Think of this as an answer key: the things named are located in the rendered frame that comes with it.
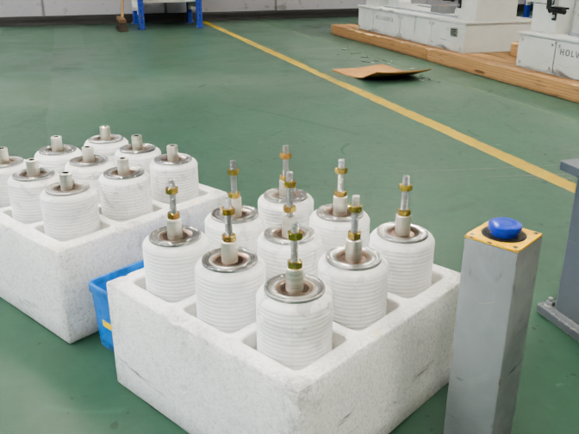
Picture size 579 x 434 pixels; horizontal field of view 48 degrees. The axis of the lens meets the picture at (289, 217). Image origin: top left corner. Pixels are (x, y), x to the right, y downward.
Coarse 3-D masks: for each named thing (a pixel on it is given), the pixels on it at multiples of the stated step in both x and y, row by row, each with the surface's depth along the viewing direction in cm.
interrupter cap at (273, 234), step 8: (280, 224) 98; (264, 232) 95; (272, 232) 95; (280, 232) 96; (304, 232) 96; (312, 232) 95; (272, 240) 93; (280, 240) 93; (288, 240) 93; (304, 240) 93
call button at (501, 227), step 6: (492, 222) 79; (498, 222) 79; (504, 222) 79; (510, 222) 79; (516, 222) 79; (492, 228) 79; (498, 228) 78; (504, 228) 78; (510, 228) 78; (516, 228) 78; (492, 234) 80; (498, 234) 79; (504, 234) 78; (510, 234) 78; (516, 234) 79
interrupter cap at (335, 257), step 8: (336, 248) 90; (344, 248) 91; (368, 248) 90; (328, 256) 88; (336, 256) 88; (344, 256) 89; (368, 256) 88; (376, 256) 88; (336, 264) 85; (344, 264) 86; (352, 264) 86; (360, 264) 86; (368, 264) 86; (376, 264) 86
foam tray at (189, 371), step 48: (144, 288) 100; (432, 288) 95; (144, 336) 94; (192, 336) 85; (240, 336) 83; (336, 336) 85; (384, 336) 84; (432, 336) 95; (144, 384) 98; (192, 384) 88; (240, 384) 80; (288, 384) 74; (336, 384) 78; (384, 384) 87; (432, 384) 99; (192, 432) 92; (240, 432) 83; (288, 432) 76; (336, 432) 81; (384, 432) 91
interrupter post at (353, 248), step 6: (348, 240) 86; (354, 240) 86; (360, 240) 86; (348, 246) 87; (354, 246) 86; (360, 246) 87; (348, 252) 87; (354, 252) 87; (360, 252) 87; (348, 258) 87; (354, 258) 87; (360, 258) 87
